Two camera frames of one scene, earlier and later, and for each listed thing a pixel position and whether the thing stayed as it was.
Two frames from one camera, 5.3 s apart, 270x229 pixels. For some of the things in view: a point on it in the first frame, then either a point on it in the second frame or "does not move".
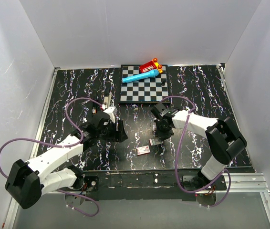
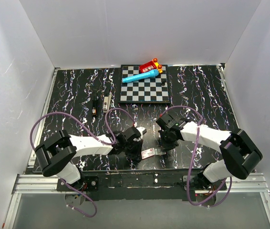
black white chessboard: x=149 y=90 does not move
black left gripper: x=122 y=136 -> x=136 y=156
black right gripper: x=164 y=136 -> x=166 y=146
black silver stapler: x=107 y=100 does not move
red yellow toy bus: x=150 y=66 does not move
